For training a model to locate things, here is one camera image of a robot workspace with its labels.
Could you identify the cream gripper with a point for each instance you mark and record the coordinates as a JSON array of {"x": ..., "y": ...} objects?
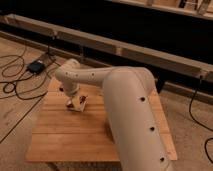
[{"x": 71, "y": 90}]

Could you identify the red pepper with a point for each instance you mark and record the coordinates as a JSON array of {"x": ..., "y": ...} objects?
[{"x": 82, "y": 98}]

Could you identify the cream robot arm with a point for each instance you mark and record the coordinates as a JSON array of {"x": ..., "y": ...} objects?
[{"x": 126, "y": 93}]

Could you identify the black power adapter box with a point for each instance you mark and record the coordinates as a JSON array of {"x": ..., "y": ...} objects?
[{"x": 36, "y": 67}]

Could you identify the wooden table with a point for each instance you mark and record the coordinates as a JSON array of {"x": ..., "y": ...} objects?
[{"x": 61, "y": 135}]

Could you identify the wooden frame rail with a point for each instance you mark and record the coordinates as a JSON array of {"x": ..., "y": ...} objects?
[{"x": 163, "y": 60}]

